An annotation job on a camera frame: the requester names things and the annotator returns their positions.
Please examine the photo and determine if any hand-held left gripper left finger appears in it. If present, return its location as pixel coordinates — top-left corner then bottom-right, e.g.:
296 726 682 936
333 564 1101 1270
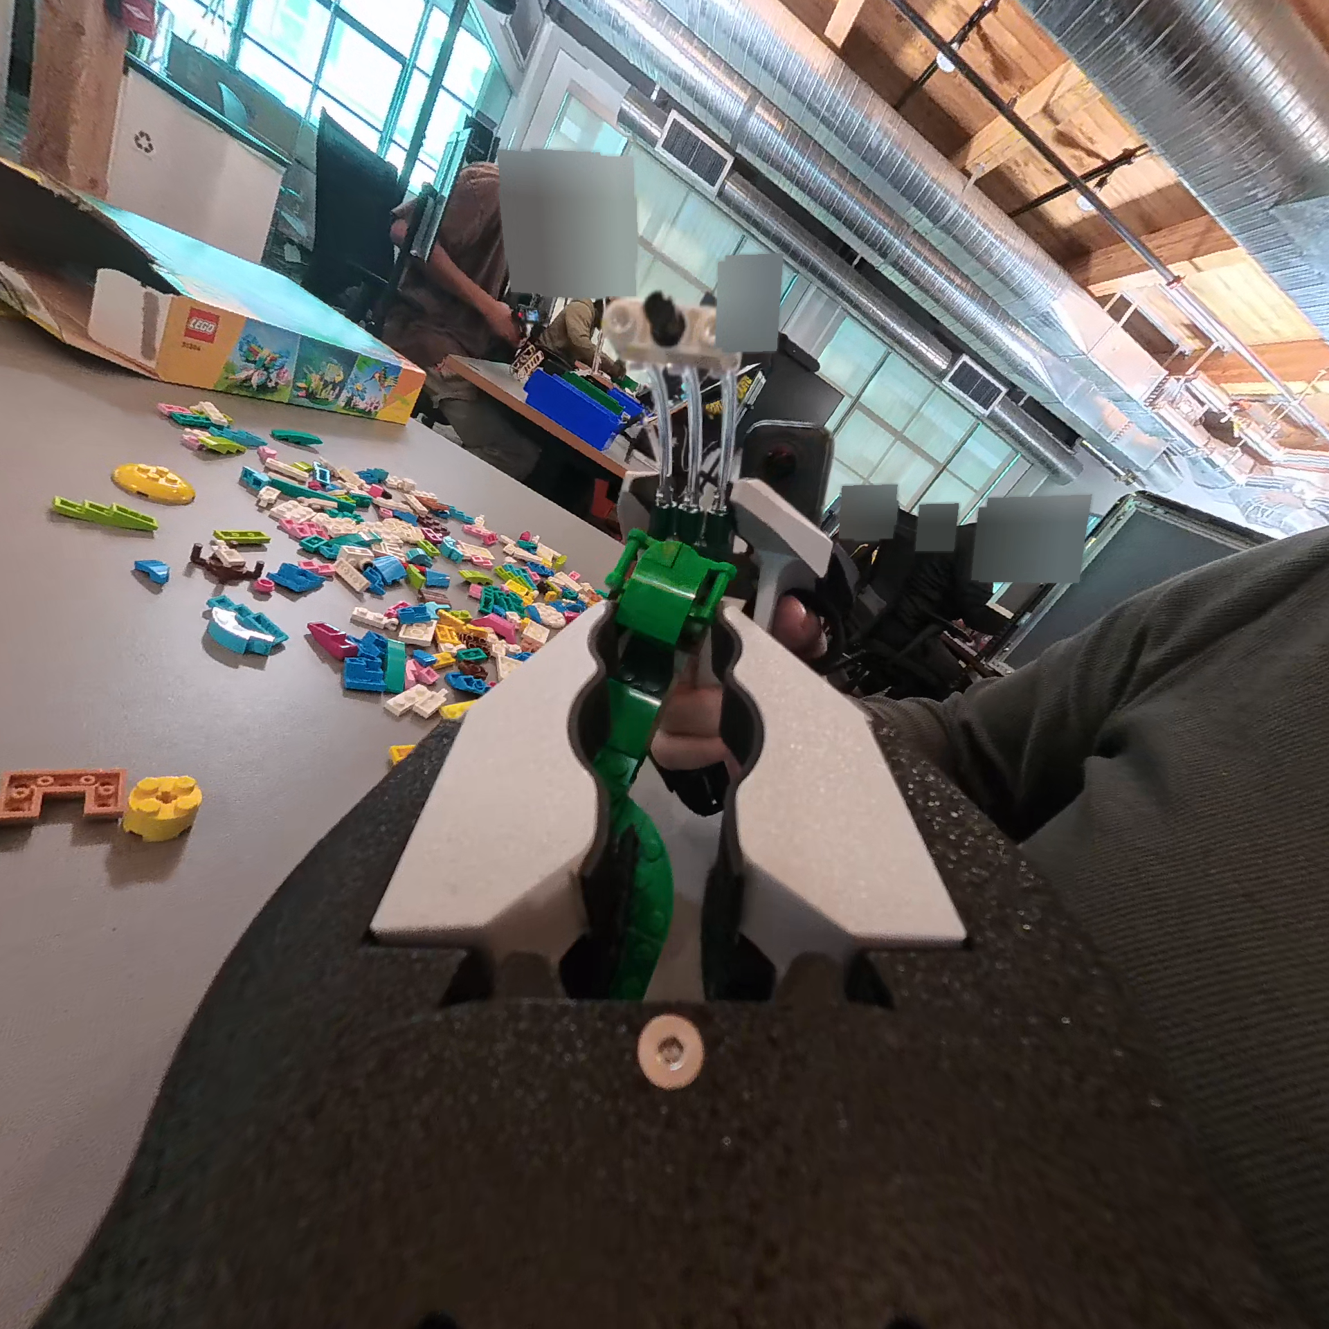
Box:
368 600 624 972

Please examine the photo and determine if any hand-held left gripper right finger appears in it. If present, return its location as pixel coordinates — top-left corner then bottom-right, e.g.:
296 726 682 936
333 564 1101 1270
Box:
710 604 969 972

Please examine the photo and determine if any dark green clear tube assembly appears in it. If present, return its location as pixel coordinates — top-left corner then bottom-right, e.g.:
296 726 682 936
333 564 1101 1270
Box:
603 292 746 554

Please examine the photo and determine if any green toy brick build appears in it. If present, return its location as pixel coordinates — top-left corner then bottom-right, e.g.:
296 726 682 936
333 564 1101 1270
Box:
578 528 736 1001

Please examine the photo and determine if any person's right forearm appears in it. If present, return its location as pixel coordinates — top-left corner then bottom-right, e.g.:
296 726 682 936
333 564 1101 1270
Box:
855 528 1329 845

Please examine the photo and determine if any grey desk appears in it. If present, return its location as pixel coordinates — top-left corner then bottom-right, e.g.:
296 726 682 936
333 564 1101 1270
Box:
0 312 645 1329

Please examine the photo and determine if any person's right hand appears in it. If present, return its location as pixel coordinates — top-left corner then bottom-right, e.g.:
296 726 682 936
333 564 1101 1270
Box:
652 590 834 773

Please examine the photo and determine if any blue storage bin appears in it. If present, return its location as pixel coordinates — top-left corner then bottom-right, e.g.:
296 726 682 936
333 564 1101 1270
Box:
523 368 647 452

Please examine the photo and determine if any wooden table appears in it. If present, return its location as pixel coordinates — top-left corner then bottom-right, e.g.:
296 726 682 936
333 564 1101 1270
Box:
444 353 665 485

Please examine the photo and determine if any pile of colourful toy bricks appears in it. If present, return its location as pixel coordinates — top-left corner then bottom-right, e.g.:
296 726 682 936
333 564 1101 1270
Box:
155 399 616 752

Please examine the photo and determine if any cyan arch brick cluster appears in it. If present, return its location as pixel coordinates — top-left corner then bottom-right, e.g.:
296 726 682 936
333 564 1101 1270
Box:
203 596 290 659

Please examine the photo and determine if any yellow round brick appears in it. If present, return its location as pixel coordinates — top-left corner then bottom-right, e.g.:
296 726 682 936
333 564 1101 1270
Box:
120 774 204 843

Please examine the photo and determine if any black equipment case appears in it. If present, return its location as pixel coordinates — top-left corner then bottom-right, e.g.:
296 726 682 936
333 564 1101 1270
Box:
991 490 1283 681

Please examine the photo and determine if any toy brick box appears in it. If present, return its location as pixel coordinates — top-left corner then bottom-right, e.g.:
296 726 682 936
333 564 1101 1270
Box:
0 155 429 429

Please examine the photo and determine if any black office chair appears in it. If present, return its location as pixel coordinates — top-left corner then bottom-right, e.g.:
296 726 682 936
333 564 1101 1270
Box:
303 107 404 305

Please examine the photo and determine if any person's torso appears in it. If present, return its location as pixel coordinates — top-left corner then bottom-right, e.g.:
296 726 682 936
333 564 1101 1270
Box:
1011 665 1329 1329

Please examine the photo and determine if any yellow dome brick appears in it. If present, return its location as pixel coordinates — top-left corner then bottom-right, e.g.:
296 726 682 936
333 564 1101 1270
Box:
110 461 196 508

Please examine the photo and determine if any lime stepped brick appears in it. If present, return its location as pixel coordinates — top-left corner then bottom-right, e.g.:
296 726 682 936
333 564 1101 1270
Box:
49 494 160 535

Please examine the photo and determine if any white recycling bin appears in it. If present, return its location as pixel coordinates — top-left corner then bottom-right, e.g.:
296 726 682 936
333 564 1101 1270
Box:
106 71 289 265

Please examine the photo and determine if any silver ventilation duct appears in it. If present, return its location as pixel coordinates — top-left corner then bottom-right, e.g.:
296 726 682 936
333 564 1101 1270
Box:
1017 0 1329 345
549 0 1086 490

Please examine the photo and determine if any orange-brown bracket plate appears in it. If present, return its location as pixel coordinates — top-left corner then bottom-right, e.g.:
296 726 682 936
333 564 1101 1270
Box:
0 767 128 828

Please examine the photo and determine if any wooden post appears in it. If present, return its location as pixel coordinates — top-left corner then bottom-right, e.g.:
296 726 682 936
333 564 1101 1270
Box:
20 0 128 201

